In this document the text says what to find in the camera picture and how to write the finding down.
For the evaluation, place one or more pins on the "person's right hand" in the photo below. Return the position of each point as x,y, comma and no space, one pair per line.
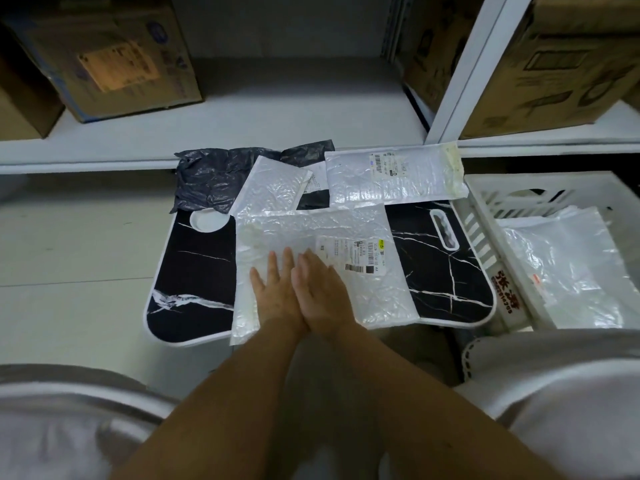
325,299

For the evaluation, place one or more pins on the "person's left hand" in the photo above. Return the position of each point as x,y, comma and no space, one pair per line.
275,304

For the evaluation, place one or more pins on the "white mailer yellow sticker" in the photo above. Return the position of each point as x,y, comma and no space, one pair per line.
300,229

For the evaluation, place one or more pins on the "small white bubble mailer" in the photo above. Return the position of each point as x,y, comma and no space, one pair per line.
270,189

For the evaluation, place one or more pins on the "dark grey bag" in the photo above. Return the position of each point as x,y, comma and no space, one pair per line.
210,179

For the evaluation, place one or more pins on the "narrow white mailer taped end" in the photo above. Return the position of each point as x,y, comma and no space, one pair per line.
400,179

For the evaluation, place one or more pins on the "white plastic basket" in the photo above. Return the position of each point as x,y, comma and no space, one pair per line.
480,194

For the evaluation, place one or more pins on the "white metal shelf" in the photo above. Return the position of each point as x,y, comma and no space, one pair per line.
300,109

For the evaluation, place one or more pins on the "person's right forearm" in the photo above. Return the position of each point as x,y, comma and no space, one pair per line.
440,419

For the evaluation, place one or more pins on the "person's left forearm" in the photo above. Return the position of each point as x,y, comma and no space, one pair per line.
220,414

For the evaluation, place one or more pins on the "person's white shorts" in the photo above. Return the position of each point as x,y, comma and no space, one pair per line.
65,419

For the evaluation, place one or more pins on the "black marble lap table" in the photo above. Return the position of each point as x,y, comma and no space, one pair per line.
200,274

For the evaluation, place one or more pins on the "cardboard box with orange label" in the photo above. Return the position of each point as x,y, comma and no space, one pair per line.
115,59

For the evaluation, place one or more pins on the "cardboard box with black print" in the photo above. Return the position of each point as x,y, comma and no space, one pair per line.
555,79

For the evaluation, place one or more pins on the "plain brown cardboard box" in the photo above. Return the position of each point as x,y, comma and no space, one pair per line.
20,109

